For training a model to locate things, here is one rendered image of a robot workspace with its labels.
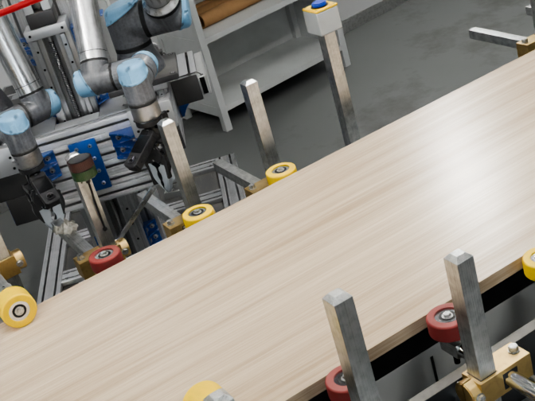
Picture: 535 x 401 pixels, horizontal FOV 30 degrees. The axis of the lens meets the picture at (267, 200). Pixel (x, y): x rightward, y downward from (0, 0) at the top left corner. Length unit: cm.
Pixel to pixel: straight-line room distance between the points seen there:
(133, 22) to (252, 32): 282
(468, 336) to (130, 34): 171
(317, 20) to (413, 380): 107
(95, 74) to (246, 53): 324
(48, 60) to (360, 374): 193
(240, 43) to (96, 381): 401
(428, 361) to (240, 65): 400
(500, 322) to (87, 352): 84
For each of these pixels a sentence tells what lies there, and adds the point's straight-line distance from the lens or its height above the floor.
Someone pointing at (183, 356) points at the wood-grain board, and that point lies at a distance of 198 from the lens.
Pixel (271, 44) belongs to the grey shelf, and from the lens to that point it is 595.
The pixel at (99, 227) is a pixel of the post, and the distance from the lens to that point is 251.
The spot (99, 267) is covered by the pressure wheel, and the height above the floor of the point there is 89.
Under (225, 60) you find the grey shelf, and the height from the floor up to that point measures 20.
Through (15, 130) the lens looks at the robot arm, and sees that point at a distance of 272.
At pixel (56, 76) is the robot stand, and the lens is 328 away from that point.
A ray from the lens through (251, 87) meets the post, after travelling 260.
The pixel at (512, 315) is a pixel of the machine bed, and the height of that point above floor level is 76.
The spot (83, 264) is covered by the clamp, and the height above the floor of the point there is 87.
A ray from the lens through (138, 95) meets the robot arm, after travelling 254.
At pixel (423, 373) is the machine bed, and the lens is 199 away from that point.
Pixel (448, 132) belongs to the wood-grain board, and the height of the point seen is 90.
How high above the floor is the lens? 198
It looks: 26 degrees down
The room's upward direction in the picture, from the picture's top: 17 degrees counter-clockwise
